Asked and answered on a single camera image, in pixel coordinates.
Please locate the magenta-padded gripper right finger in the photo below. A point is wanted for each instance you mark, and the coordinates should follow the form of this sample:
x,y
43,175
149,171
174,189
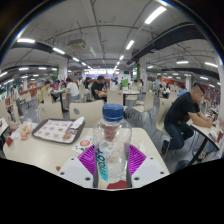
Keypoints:
x,y
137,160

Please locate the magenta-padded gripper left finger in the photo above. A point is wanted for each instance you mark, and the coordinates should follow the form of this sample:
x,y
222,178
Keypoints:
x,y
87,160

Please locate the clear blue-capped water bottle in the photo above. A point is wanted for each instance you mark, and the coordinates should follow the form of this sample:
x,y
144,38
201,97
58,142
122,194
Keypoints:
x,y
112,150

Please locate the flat round red coaster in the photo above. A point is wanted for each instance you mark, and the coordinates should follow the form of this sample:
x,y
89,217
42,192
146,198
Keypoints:
x,y
116,185

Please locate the white paper napkin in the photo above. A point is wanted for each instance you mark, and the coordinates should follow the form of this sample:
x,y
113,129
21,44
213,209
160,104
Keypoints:
x,y
77,122

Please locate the brown food tray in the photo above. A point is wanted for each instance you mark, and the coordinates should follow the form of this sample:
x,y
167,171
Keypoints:
x,y
53,130

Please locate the group of beige canteen chairs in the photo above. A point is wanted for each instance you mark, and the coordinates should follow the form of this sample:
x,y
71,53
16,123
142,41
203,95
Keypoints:
x,y
146,100

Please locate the person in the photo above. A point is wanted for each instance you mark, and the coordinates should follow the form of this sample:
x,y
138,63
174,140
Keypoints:
x,y
15,96
97,88
44,93
182,91
181,111
72,90

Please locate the clear bag of fried food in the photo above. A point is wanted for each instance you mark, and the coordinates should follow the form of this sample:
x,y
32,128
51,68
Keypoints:
x,y
25,130

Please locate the beige canteen table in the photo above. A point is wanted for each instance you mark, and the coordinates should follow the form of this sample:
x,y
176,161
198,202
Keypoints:
x,y
206,131
3,125

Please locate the red table card holder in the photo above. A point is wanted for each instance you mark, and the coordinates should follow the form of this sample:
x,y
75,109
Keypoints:
x,y
9,141

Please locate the ceiling air conditioner unit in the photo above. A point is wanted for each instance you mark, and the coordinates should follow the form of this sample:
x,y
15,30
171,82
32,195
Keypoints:
x,y
77,44

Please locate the ceiling strip lights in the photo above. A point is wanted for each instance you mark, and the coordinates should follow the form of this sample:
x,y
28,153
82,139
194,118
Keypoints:
x,y
155,15

